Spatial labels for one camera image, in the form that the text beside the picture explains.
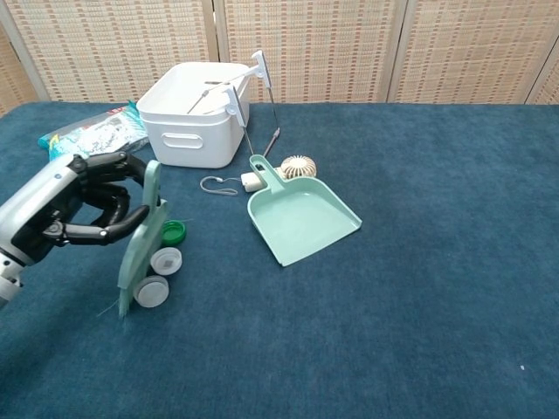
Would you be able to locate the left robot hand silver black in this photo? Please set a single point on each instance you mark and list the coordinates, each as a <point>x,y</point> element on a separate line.
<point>39,205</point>

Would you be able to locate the green brush with lids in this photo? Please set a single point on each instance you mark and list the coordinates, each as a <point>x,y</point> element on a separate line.
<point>142,249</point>

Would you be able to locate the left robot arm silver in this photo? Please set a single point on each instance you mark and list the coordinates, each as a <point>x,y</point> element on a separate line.
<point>6,279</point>

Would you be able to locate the green bottle cap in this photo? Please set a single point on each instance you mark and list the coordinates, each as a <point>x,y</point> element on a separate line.
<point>175,233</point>

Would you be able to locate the white bottle cap with print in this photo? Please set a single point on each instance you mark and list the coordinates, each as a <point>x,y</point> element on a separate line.
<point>167,262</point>

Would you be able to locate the plain white bottle cap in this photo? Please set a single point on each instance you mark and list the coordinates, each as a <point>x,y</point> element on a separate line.
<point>152,291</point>

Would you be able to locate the teal plastic package bag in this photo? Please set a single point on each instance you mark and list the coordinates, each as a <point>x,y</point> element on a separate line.
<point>96,133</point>

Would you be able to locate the white plastic storage bin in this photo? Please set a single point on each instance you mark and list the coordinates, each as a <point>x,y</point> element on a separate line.
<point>192,144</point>

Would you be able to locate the woven folding screen panel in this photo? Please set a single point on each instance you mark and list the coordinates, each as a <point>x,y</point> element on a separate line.
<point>118,48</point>
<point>476,48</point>
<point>310,48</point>

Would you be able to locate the mint green dustpan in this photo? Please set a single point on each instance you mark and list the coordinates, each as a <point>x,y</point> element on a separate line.
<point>297,218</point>

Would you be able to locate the beige handheld fan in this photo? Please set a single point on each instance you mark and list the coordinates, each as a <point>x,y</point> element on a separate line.
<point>298,168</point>

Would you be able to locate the blue carpet table cover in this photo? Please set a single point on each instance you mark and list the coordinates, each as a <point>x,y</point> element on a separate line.
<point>349,327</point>

